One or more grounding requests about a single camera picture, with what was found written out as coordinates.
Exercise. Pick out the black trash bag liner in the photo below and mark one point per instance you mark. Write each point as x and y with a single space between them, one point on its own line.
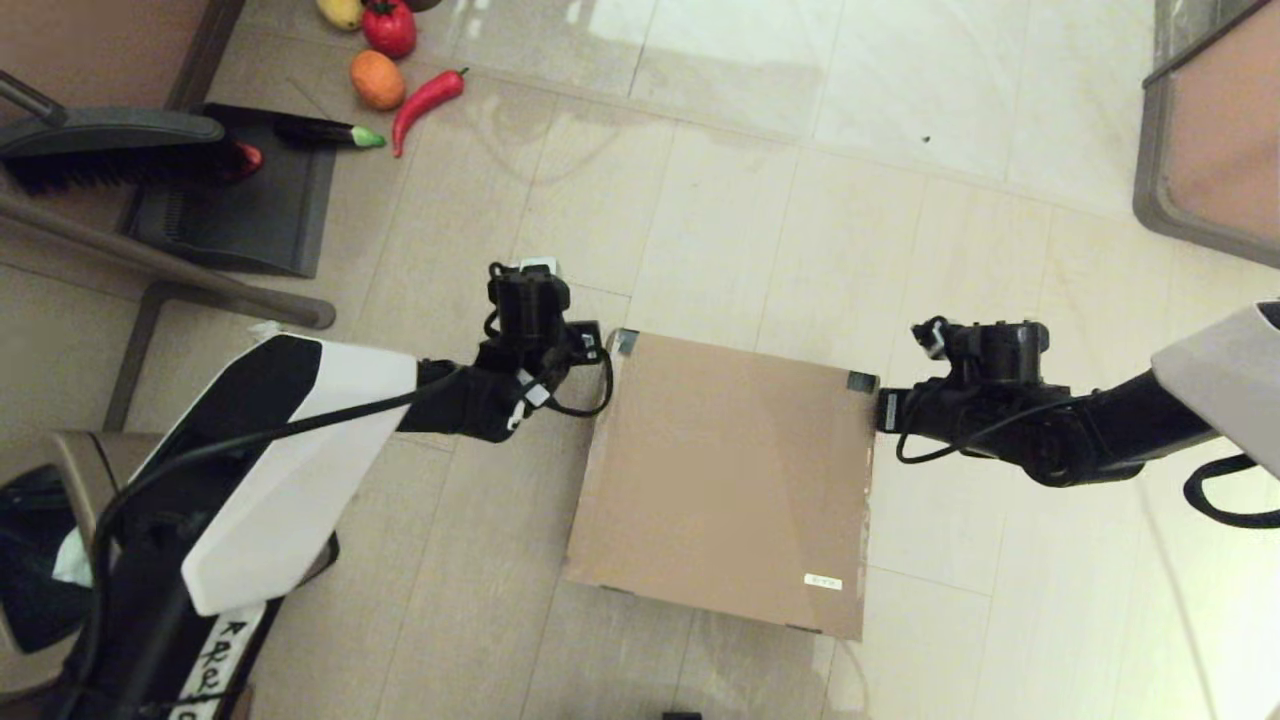
30 600

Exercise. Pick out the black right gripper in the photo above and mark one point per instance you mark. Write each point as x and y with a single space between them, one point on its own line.
970 420

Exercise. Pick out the small red toy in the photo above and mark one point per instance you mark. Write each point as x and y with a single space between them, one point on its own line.
250 158

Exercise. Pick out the white paper waste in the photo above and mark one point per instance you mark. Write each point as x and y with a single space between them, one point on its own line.
72 565

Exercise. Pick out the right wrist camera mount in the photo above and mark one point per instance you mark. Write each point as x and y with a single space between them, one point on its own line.
995 350

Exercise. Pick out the orange toy fruit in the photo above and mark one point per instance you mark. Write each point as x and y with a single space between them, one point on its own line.
378 80

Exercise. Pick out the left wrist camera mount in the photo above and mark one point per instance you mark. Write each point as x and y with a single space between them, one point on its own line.
528 300

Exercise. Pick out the brown table grey rim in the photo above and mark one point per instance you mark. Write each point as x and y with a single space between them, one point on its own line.
1220 140

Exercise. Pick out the yellow toy fruit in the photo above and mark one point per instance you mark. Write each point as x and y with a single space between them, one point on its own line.
342 12

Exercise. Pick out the red toy chili pepper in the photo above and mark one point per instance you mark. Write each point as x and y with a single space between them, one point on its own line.
425 100

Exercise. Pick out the brown plastic trash bin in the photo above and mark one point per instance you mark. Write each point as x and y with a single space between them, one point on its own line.
90 470

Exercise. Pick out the brown metal pole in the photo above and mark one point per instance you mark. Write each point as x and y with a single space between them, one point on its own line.
150 262

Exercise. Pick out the red toy tomato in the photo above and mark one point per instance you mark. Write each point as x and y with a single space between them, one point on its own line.
390 30

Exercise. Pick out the dark round toy fruit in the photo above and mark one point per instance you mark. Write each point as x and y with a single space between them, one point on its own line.
424 4

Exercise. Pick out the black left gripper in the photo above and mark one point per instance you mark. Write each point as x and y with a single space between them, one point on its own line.
530 365

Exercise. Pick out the brown table grey legs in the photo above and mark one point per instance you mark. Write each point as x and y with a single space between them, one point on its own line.
100 40

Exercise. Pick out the crumpled white paper scrap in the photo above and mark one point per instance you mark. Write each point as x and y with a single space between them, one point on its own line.
264 327

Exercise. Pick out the dark purple toy eggplant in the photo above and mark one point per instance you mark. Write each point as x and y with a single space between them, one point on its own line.
320 133

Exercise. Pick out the brown cardboard shoe box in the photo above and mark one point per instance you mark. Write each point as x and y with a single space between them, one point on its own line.
720 480

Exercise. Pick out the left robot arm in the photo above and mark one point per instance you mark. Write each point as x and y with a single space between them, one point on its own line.
290 480

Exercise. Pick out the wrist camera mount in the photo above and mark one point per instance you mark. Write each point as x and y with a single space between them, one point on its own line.
528 300
995 350

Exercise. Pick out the dark grey dustpan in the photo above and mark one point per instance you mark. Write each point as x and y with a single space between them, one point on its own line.
250 220

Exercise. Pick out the black broom brush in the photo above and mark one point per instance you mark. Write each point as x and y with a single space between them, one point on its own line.
110 150

